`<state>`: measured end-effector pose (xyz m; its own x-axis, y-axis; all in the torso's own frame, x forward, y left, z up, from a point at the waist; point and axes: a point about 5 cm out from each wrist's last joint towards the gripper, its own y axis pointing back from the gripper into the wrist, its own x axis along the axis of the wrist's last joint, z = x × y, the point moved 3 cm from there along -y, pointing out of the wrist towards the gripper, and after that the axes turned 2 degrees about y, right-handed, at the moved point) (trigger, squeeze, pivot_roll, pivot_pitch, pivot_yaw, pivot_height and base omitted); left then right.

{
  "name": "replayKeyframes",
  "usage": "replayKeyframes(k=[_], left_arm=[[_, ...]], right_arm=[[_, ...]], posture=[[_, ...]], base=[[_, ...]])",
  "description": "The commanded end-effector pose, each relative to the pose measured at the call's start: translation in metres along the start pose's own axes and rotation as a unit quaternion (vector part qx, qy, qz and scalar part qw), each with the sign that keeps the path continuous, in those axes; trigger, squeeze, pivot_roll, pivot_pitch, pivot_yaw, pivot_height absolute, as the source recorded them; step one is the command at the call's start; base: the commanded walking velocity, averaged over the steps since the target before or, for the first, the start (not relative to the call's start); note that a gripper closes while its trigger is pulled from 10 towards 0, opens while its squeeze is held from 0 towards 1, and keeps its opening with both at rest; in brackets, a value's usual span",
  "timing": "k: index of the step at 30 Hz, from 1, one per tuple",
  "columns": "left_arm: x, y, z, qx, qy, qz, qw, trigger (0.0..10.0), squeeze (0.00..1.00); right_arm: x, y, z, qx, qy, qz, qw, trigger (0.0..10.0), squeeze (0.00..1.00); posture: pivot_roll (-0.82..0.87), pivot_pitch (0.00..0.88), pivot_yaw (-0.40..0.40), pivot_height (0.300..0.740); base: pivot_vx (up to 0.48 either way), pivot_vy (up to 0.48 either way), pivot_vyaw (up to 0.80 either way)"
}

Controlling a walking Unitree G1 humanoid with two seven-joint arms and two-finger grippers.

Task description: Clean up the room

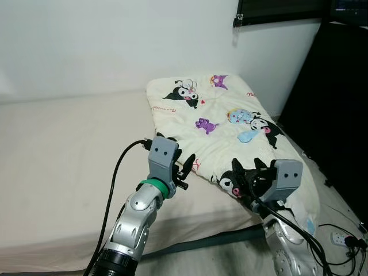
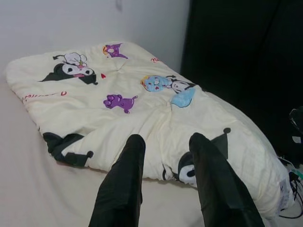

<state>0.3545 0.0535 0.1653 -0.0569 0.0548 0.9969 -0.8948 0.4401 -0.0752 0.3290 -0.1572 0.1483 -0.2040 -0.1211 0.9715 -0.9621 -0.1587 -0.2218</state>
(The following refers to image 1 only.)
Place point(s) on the cream cartoon print blanket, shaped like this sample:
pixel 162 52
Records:
pixel 230 109

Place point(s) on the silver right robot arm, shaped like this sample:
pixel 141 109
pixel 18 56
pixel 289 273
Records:
pixel 293 250

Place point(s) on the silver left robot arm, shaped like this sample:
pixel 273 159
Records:
pixel 135 224

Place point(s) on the black cabinet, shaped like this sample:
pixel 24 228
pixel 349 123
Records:
pixel 333 115

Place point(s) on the white power strip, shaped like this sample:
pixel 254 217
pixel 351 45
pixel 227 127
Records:
pixel 344 238

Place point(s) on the white bed mattress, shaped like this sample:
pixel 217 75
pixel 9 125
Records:
pixel 69 155

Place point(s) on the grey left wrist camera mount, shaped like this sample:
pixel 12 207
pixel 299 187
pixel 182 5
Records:
pixel 163 158

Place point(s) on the black window frame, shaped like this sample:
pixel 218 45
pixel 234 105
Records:
pixel 276 11

